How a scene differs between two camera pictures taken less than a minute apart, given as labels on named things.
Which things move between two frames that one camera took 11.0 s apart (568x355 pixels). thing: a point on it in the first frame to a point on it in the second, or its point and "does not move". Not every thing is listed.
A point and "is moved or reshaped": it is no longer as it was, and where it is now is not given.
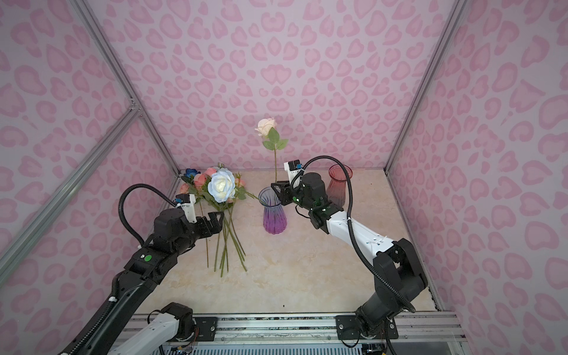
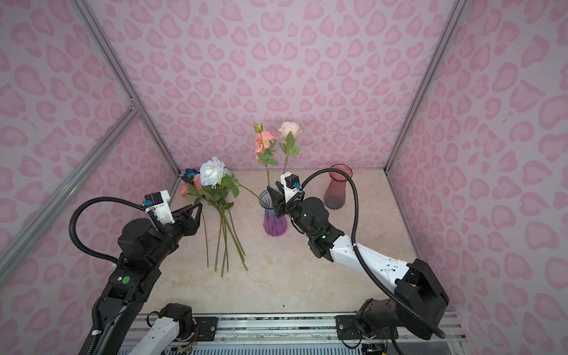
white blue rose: x=222 y=185 is moved or reshaped
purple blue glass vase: x=274 y=217 does not move
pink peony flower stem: x=187 y=188 to x=265 y=148
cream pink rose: x=266 y=128 to x=288 y=131
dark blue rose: x=191 y=171 does not move
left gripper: x=217 y=225 to x=185 y=221
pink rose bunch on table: x=218 y=188 does not move
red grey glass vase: x=336 y=187 does not move
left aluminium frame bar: x=66 y=190 does not move
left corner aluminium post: x=99 y=36 does not move
